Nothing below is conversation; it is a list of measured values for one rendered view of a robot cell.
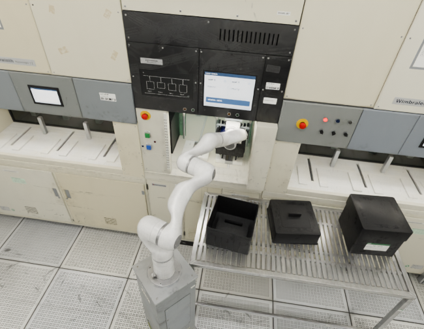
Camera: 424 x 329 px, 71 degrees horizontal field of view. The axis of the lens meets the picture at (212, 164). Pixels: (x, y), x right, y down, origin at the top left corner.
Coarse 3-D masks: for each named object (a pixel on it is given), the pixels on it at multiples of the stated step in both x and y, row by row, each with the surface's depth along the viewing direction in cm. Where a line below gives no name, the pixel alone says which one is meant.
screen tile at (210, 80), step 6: (210, 78) 164; (216, 78) 164; (222, 78) 163; (210, 84) 166; (216, 84) 166; (222, 84) 165; (210, 90) 169; (216, 90) 168; (222, 90) 168; (222, 96) 170
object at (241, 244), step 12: (216, 204) 194; (228, 204) 197; (240, 204) 194; (252, 204) 191; (216, 216) 202; (228, 216) 202; (240, 216) 202; (252, 216) 198; (216, 228) 194; (228, 228) 194; (240, 228) 195; (252, 228) 195; (216, 240) 180; (228, 240) 177; (240, 240) 174; (240, 252) 181
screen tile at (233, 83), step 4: (232, 80) 163; (236, 80) 163; (240, 80) 162; (244, 80) 162; (232, 84) 164; (236, 84) 164; (240, 84) 164; (244, 84) 164; (248, 88) 165; (232, 92) 168; (236, 92) 167; (240, 92) 167; (244, 92) 167; (248, 92) 166; (232, 96) 169; (236, 96) 169; (240, 96) 168; (244, 96) 168; (248, 96) 168
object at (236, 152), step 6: (222, 120) 227; (234, 120) 209; (240, 120) 209; (216, 132) 214; (240, 144) 215; (216, 150) 221; (222, 150) 220; (228, 150) 220; (234, 150) 219; (240, 150) 218; (222, 156) 225; (240, 156) 221
